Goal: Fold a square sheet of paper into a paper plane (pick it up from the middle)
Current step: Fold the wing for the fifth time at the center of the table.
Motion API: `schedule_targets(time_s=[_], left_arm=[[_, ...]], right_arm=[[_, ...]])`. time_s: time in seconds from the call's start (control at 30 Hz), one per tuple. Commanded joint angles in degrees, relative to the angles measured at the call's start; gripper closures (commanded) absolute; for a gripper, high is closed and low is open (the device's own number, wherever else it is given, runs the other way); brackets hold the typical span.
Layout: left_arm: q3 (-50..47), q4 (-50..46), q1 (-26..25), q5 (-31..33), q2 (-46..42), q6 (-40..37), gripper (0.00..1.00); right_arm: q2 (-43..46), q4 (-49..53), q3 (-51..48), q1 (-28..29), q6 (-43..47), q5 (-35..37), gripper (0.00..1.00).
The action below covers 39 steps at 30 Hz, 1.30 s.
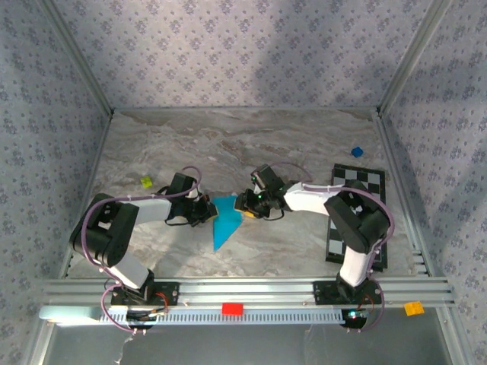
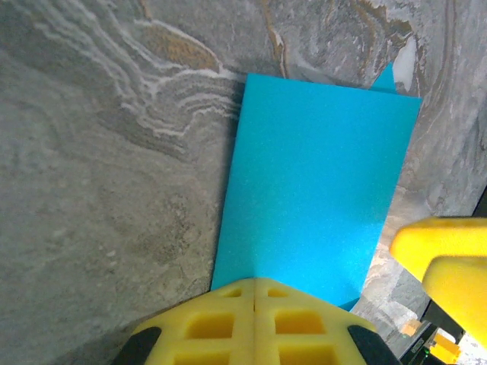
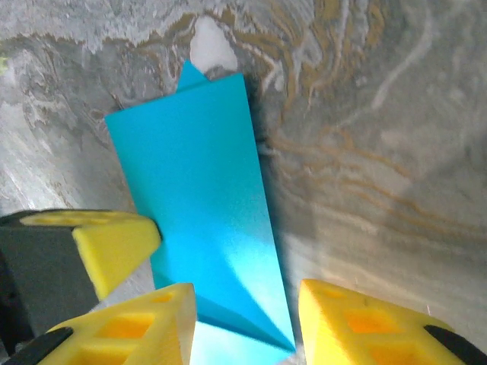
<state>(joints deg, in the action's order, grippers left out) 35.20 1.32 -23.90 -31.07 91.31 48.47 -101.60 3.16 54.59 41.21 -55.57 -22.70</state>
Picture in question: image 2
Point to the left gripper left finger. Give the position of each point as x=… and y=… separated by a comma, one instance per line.
x=239, y=334

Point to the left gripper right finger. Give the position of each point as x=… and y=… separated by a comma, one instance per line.
x=266, y=334

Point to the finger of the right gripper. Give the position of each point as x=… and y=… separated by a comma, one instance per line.
x=437, y=237
x=464, y=296

